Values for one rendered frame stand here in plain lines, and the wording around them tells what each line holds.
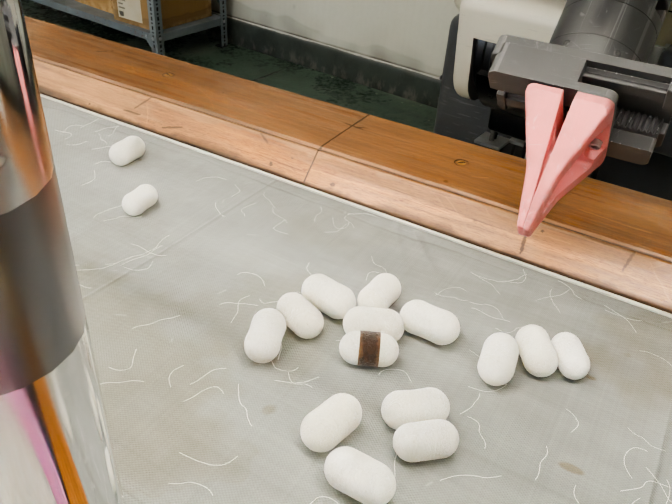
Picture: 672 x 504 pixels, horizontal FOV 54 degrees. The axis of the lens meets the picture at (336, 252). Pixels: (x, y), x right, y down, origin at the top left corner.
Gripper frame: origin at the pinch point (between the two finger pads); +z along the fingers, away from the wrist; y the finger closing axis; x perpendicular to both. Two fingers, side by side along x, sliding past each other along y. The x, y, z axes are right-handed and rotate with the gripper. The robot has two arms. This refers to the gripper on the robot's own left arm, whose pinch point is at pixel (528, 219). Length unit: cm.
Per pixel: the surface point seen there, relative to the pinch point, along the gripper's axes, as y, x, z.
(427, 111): -83, 191, -96
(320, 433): -4.2, -5.8, 15.3
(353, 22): -124, 180, -120
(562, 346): 4.0, 2.9, 5.6
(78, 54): -51, 12, -7
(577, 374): 5.3, 2.6, 6.9
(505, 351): 1.5, 0.7, 7.4
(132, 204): -26.7, 1.3, 7.5
